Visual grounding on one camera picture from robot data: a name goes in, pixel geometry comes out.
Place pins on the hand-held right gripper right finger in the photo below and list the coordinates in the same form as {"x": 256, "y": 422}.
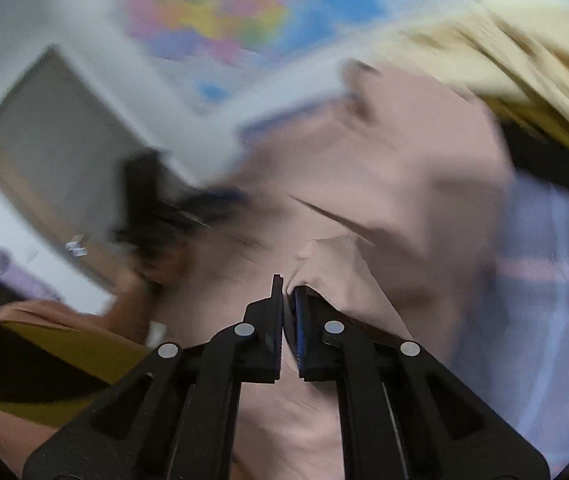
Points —
{"x": 300, "y": 325}

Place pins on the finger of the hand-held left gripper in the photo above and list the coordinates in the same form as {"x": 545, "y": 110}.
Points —
{"x": 214, "y": 210}

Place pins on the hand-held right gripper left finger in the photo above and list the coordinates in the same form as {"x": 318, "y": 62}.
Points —
{"x": 277, "y": 320}

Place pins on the dusty pink garment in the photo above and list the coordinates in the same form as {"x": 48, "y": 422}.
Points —
{"x": 389, "y": 170}

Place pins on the grey door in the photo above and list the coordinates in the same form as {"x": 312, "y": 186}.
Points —
{"x": 54, "y": 150}

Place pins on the lilac cloth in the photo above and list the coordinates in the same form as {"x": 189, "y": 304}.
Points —
{"x": 9, "y": 270}

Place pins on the yellow and black cloth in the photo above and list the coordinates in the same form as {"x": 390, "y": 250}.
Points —
{"x": 39, "y": 360}

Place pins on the lilac plaid bed sheet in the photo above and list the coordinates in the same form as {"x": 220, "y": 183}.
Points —
{"x": 539, "y": 310}

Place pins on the beige cloth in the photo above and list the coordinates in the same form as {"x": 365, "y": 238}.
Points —
{"x": 489, "y": 50}

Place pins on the colourful wall map poster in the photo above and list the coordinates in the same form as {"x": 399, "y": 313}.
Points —
{"x": 224, "y": 10}

